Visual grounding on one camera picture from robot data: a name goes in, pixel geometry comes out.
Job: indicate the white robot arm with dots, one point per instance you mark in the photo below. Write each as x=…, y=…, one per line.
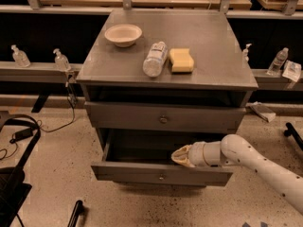
x=235, y=150

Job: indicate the grey drawer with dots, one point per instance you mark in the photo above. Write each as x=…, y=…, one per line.
x=161, y=117
x=139, y=156

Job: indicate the grey folded cloth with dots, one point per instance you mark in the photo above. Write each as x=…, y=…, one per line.
x=262, y=111

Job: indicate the black chair frame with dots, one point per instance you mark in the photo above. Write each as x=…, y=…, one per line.
x=13, y=190

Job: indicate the clear plastic water bottle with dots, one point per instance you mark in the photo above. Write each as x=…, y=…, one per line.
x=153, y=64

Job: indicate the black cylindrical leg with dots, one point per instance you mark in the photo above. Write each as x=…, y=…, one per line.
x=78, y=209

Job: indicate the white plastic packet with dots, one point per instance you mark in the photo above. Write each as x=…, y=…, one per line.
x=292, y=71

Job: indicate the grey top drawer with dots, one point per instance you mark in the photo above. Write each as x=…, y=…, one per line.
x=161, y=117

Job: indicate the clear sanitizer pump bottle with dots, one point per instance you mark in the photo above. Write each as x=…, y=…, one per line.
x=20, y=56

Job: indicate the yellow sponge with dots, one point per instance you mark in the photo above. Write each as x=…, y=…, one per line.
x=181, y=61

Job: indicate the grey drawer cabinet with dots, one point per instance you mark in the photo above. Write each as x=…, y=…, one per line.
x=220, y=78

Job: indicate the small white spray bottle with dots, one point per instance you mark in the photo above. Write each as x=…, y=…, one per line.
x=246, y=51

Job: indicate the black caster leg right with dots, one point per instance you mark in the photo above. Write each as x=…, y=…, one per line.
x=291, y=131

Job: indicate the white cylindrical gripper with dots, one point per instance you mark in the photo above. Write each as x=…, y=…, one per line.
x=196, y=154

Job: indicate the white paper bowl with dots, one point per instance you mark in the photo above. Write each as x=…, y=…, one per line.
x=123, y=35

